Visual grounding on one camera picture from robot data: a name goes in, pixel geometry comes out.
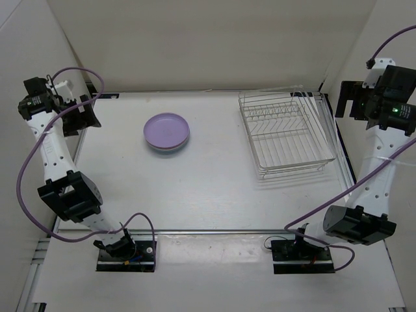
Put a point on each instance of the aluminium frame rail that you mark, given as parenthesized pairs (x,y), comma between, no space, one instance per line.
(343,167)

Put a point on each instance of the metal wire dish rack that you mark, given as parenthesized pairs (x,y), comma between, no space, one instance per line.
(284,131)

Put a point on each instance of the purple plate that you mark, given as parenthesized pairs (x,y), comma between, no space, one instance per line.
(166,130)

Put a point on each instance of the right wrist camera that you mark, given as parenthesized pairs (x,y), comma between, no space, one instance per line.
(377,71)

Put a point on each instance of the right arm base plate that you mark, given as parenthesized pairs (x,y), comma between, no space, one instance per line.
(299,257)

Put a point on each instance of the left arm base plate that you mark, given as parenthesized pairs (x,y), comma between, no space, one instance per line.
(140,259)

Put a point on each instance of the white zip tie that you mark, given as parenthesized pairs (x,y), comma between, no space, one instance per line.
(392,161)

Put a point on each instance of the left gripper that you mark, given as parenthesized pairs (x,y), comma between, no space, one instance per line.
(88,116)

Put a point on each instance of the blue plate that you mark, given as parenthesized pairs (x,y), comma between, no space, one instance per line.
(166,151)

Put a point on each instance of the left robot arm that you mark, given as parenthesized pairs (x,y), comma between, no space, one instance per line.
(52,113)

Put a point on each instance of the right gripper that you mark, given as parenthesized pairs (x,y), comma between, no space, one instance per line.
(352,91)

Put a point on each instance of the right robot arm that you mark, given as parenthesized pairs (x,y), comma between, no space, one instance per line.
(382,102)

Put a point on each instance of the pink plate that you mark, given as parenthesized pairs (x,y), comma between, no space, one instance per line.
(182,144)

